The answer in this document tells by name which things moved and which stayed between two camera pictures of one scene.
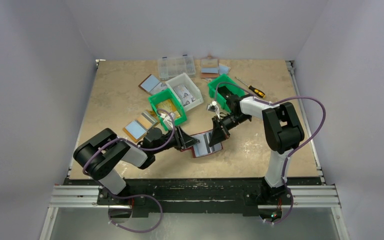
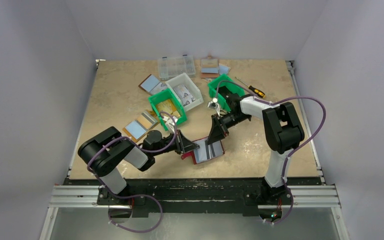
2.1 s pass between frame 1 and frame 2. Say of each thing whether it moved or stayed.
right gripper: stayed
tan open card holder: stayed
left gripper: stayed
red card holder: moved
